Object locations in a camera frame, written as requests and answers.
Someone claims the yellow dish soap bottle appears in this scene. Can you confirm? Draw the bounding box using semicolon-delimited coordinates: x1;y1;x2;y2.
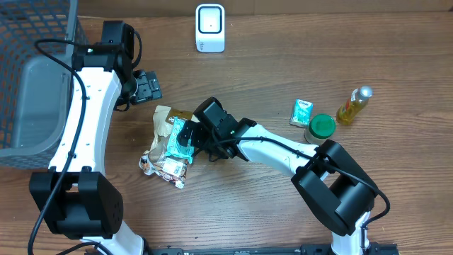
336;86;373;125

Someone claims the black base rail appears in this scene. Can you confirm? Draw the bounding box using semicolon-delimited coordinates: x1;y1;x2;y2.
144;242;400;255

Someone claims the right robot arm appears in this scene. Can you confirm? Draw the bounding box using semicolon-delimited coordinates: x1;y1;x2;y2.
176;97;378;254

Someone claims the brown snack wrapper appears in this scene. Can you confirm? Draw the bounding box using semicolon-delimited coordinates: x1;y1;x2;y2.
139;106;198;189

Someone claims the white barcode scanner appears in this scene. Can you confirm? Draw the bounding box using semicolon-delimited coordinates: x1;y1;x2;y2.
195;4;225;53

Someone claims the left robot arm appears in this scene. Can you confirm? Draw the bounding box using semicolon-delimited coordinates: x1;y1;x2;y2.
29;21;162;254

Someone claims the grey plastic mesh basket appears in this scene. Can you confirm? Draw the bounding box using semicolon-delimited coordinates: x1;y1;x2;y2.
1;0;88;169

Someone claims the green lid jar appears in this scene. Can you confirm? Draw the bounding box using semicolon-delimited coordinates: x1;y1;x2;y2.
304;114;336;145

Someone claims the teal tissue pack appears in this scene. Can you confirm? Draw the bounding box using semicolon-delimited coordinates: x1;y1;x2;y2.
289;98;314;128

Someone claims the teal snack packet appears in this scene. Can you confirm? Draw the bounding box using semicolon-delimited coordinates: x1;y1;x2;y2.
165;117;195;164

